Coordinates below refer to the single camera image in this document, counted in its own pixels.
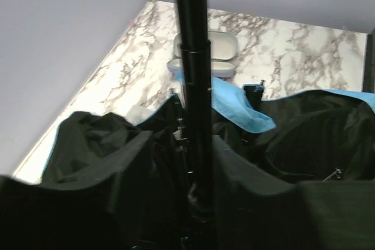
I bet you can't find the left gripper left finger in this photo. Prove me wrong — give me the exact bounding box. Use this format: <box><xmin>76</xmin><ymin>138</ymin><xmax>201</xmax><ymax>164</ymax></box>
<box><xmin>1</xmin><ymin>131</ymin><xmax>153</xmax><ymax>249</ymax></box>

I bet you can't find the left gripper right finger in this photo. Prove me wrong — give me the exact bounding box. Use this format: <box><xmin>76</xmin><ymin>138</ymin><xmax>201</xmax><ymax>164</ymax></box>
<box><xmin>213</xmin><ymin>136</ymin><xmax>374</xmax><ymax>249</ymax></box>

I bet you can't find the blue folding umbrella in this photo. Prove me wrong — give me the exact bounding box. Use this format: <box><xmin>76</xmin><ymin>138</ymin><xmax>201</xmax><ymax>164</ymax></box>
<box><xmin>42</xmin><ymin>0</ymin><xmax>374</xmax><ymax>249</ymax></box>

